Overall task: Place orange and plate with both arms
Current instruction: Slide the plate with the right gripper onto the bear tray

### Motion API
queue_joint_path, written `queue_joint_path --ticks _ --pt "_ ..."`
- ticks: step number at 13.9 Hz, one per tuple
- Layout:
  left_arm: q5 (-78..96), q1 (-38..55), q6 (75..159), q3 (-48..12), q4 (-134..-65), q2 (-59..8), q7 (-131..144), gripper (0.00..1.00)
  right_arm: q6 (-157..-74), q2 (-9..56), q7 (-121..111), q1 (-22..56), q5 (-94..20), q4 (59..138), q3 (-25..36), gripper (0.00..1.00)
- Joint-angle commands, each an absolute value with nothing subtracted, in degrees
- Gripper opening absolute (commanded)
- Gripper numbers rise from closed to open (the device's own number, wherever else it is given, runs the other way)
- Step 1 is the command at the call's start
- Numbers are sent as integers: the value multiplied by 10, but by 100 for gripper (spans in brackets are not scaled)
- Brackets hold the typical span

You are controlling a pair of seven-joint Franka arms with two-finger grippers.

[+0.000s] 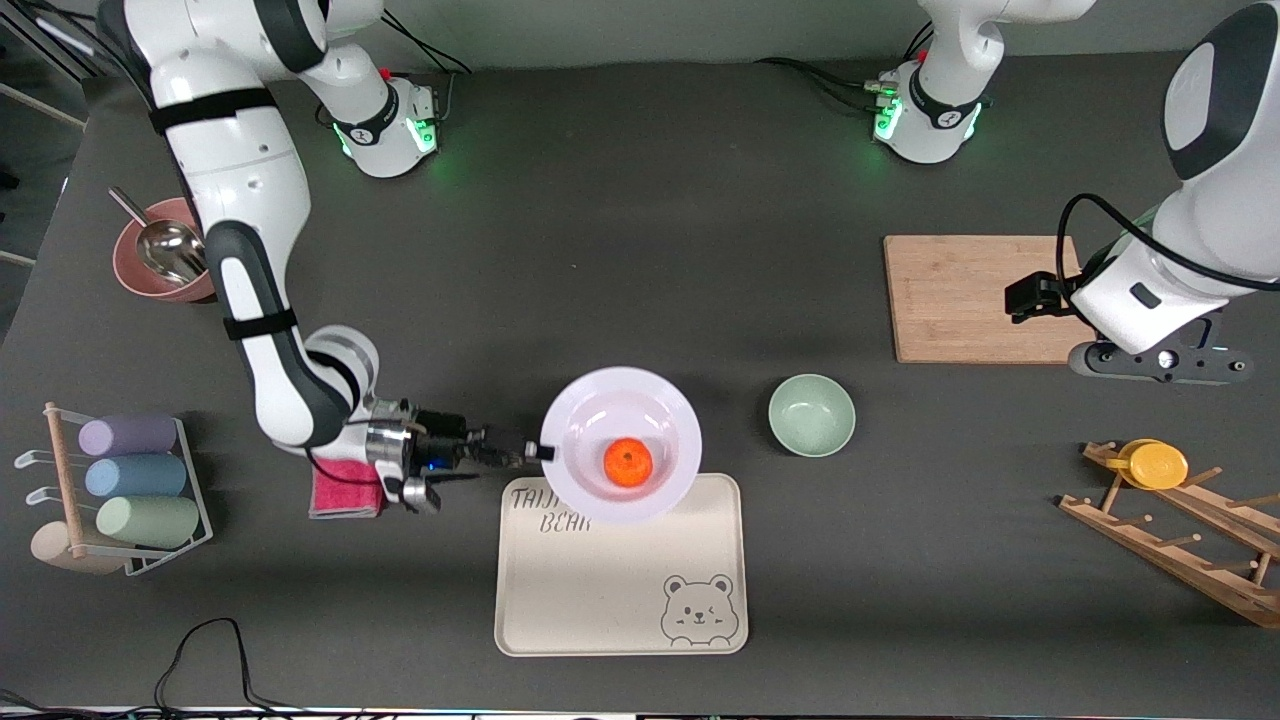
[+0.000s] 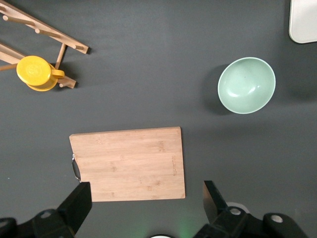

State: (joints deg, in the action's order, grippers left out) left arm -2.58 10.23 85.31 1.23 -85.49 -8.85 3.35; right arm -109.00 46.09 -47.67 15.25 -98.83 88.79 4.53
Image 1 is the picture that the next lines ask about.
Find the orange fruit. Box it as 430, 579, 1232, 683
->
603, 437, 655, 490

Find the white round plate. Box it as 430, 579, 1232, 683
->
540, 366, 704, 527

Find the bamboo cutting board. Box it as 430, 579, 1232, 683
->
883, 235, 1102, 365

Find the pink folded cloth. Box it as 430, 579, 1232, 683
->
308, 452, 387, 520

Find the cream bear print tray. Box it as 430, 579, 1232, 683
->
494, 473, 749, 658

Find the yellow cup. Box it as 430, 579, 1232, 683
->
1105, 438, 1191, 491

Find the pale green bowl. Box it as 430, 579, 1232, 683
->
768, 374, 857, 459

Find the wooden peg rack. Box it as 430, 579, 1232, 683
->
1059, 440, 1280, 630

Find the green cup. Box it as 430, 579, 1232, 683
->
96, 495, 201, 549

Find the blue cup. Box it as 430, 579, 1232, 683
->
84, 455, 188, 499

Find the purple cup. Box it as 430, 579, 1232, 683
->
78, 413, 179, 458

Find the metal scoop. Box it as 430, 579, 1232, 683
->
108, 186, 209, 286

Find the pink bowl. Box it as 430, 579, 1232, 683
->
112, 196, 217, 303

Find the wooden rod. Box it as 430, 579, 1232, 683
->
43, 401, 87, 559

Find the beige cup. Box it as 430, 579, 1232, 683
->
30, 520, 127, 576

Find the white wire cup rack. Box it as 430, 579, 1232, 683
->
14, 414, 215, 578

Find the black looped cable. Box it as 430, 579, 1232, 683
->
152, 617, 301, 717

